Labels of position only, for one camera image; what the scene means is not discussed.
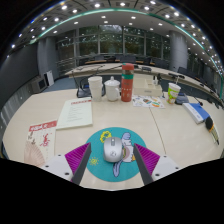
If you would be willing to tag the white upright panel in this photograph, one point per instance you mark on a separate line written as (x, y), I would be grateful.
(49, 78)

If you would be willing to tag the blue and white book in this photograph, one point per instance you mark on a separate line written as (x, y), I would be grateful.
(198, 112)

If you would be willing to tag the long curved conference desk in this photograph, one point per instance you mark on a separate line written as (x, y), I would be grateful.
(110, 68)

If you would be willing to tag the stack of white paper cups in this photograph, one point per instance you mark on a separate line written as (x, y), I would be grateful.
(96, 88)

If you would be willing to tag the white box-shaped appliance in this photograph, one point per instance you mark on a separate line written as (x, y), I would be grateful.
(38, 84)

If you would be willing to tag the silver grey computer mouse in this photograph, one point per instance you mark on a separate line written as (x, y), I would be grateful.
(113, 150)

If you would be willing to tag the colourful sticker sheet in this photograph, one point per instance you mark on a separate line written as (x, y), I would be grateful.
(148, 101)

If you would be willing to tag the black gooseneck microphone base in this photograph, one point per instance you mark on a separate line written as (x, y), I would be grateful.
(83, 90)

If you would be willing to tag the white lidded ceramic mug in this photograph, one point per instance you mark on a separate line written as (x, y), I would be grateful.
(112, 89)

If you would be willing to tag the black conference desk unit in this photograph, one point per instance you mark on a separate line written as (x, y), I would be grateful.
(181, 98)

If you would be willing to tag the red drink bottle green band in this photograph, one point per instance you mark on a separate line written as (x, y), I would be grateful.
(127, 82)

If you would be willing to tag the group of ceiling lights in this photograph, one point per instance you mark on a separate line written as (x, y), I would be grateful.
(97, 5)

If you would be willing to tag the round teal cartoon mouse pad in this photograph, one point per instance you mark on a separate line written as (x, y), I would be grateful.
(100, 166)

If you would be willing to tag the white printed document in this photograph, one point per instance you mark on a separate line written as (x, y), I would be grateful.
(75, 113)

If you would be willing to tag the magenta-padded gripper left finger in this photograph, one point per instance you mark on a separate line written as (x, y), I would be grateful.
(77, 157)

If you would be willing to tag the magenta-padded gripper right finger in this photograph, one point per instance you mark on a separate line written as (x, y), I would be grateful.
(146, 158)

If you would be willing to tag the red and white booklet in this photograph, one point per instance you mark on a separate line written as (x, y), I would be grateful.
(40, 141)

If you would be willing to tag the paper cup with green print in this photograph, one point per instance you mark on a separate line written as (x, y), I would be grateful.
(173, 93)

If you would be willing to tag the row of dark office chairs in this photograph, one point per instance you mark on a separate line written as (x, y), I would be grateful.
(160, 63)

